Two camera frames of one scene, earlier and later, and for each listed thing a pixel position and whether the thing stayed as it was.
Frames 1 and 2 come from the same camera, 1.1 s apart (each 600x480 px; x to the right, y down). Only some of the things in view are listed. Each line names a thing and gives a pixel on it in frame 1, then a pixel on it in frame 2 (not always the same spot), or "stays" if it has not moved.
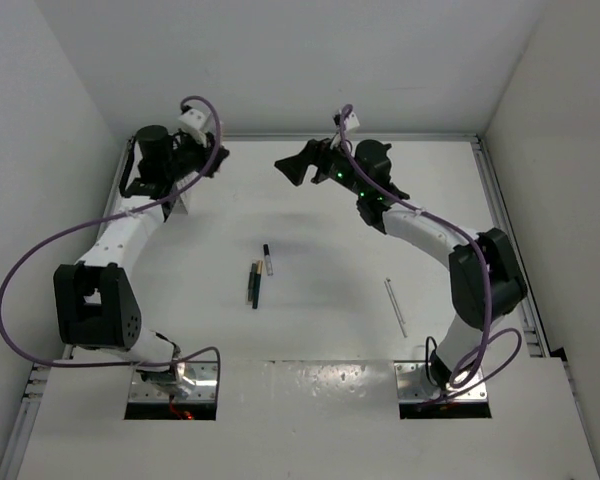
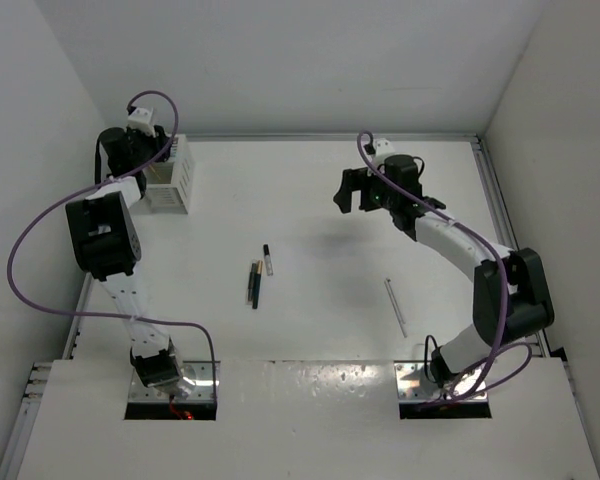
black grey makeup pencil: [252, 281] stays
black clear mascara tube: [268, 260] stays
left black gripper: [204, 152] → [160, 144]
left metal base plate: [204, 374] stays
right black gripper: [319, 152] → [355, 180]
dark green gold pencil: [257, 285] stays
